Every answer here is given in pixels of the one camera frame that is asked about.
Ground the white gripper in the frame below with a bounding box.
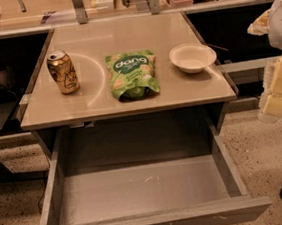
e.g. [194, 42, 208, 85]
[247, 0, 282, 123]

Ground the green rice chip bag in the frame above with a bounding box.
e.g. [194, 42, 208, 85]
[105, 49, 160, 101]

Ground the open grey top drawer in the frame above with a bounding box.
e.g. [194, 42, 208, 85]
[40, 114, 270, 225]

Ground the white bowl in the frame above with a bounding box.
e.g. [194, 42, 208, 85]
[169, 43, 217, 74]

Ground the gold soda can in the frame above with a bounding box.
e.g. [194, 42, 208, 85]
[46, 49, 80, 95]

